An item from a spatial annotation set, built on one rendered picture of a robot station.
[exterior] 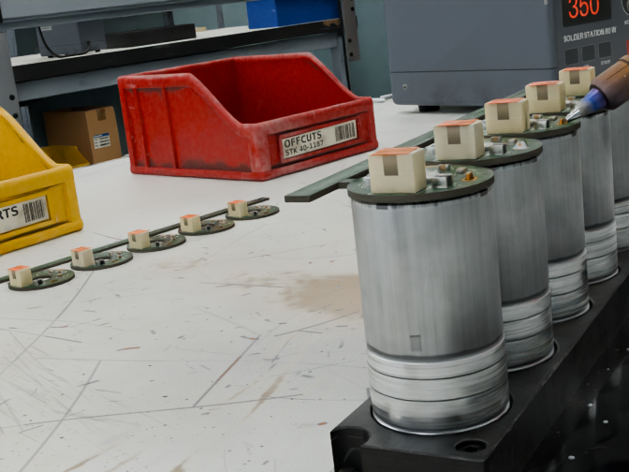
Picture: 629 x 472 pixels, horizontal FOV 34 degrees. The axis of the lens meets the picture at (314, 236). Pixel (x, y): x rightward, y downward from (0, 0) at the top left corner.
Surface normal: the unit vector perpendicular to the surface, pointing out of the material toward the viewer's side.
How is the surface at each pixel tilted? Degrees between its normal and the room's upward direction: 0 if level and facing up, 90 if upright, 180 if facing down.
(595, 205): 90
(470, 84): 90
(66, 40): 90
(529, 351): 90
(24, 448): 0
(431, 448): 0
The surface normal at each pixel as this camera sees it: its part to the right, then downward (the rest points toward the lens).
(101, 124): 0.76, 0.07
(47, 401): -0.11, -0.97
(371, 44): -0.70, 0.24
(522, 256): 0.48, 0.15
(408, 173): -0.47, 0.25
